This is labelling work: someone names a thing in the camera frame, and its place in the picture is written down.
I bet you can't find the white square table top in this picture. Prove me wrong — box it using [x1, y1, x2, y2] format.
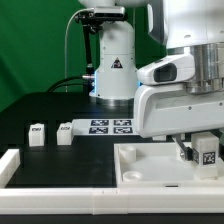
[114, 143, 224, 188]

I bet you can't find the green backdrop curtain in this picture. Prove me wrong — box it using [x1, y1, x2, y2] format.
[0, 0, 168, 113]

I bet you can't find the black cable bundle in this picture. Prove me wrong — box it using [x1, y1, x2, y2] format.
[45, 75, 93, 94]

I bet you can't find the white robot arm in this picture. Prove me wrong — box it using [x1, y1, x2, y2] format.
[80, 0, 224, 165]

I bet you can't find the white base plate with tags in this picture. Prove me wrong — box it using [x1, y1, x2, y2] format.
[72, 119, 136, 136]

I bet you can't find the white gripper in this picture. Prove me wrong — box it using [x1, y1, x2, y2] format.
[133, 84, 224, 161]

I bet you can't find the white U-shaped obstacle fence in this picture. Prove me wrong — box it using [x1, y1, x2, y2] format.
[0, 149, 224, 215]

